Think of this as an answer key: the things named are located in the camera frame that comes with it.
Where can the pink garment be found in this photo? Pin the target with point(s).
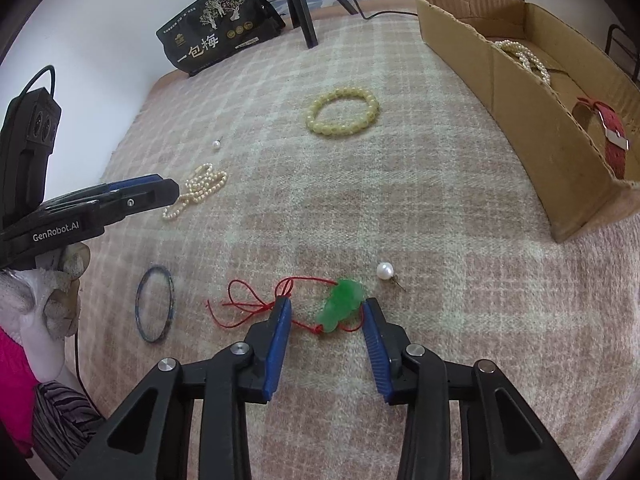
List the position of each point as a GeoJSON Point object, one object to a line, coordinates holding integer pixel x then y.
{"type": "Point", "coordinates": [15, 390]}

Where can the striped cloth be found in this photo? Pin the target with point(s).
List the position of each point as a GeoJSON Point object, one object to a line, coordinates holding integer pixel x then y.
{"type": "Point", "coordinates": [65, 425]}

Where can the person's left hand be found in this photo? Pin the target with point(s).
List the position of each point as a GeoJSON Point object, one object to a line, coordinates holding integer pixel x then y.
{"type": "Point", "coordinates": [70, 265]}

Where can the small pearl earring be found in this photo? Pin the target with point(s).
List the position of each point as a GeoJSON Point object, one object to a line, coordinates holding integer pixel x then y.
{"type": "Point", "coordinates": [216, 145]}

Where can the black snack bag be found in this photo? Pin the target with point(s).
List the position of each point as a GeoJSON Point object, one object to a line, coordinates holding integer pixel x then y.
{"type": "Point", "coordinates": [215, 30]}

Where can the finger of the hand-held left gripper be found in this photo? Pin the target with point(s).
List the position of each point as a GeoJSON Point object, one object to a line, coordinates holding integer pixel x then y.
{"type": "Point", "coordinates": [135, 182]}
{"type": "Point", "coordinates": [150, 197]}

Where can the cardboard box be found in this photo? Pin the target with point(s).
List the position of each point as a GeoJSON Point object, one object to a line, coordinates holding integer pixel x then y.
{"type": "Point", "coordinates": [530, 125]}

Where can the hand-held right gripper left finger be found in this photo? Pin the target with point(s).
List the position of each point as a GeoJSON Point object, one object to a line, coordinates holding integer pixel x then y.
{"type": "Point", "coordinates": [279, 340]}

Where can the large pearl earring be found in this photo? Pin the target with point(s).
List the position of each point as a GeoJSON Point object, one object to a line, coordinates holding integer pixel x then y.
{"type": "Point", "coordinates": [384, 270]}

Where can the blue thin bangle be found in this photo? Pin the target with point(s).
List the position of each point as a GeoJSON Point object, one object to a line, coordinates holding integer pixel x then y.
{"type": "Point", "coordinates": [141, 287]}

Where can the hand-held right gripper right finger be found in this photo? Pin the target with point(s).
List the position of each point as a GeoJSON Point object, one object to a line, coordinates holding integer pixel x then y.
{"type": "Point", "coordinates": [375, 345]}

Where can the black metal frame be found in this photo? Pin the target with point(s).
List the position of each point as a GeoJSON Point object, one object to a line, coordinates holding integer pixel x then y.
{"type": "Point", "coordinates": [617, 45]}

